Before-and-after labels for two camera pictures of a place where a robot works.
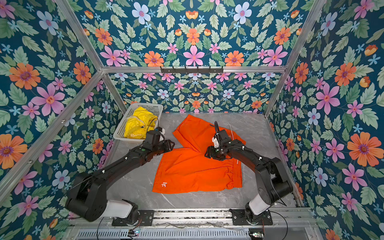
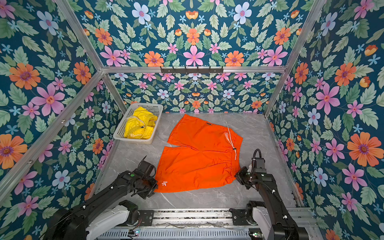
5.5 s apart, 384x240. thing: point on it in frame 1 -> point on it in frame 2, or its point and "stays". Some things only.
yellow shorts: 137,125 stays
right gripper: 210,150 -> 239,175
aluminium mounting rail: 213,218 stays
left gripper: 169,146 -> 146,195
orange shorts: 187,169 stays
